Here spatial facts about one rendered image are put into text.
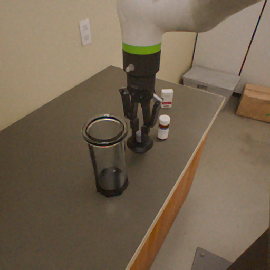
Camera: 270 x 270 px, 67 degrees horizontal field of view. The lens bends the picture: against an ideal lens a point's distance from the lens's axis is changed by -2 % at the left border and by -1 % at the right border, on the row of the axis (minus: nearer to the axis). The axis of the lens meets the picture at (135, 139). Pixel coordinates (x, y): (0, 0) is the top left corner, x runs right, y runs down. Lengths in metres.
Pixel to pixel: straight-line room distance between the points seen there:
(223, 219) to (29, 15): 1.68
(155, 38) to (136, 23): 0.05
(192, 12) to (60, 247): 0.60
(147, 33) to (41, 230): 0.54
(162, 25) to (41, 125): 0.64
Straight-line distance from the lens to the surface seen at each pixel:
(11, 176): 0.78
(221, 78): 2.76
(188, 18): 0.49
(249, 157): 2.26
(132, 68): 0.50
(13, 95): 1.01
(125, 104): 0.62
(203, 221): 1.71
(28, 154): 0.83
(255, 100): 2.66
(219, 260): 1.62
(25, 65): 1.01
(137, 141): 0.68
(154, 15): 0.47
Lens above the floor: 1.48
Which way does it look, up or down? 43 degrees down
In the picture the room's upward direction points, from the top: straight up
